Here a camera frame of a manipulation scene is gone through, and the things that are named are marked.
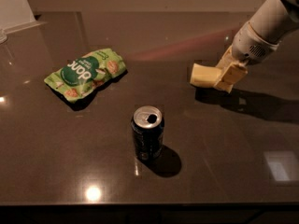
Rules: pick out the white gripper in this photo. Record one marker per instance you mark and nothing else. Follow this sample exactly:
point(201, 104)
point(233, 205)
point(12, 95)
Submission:
point(249, 46)

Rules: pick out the yellow sponge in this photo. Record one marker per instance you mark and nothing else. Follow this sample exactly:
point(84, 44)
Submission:
point(204, 76)

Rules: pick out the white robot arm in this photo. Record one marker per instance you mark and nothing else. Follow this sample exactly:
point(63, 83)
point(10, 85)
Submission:
point(275, 19)

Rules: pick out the dark blue pepsi can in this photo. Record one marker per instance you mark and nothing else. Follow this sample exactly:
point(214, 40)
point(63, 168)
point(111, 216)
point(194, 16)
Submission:
point(148, 131)

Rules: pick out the green snack bag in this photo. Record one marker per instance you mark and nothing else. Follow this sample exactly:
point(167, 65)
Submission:
point(81, 77)

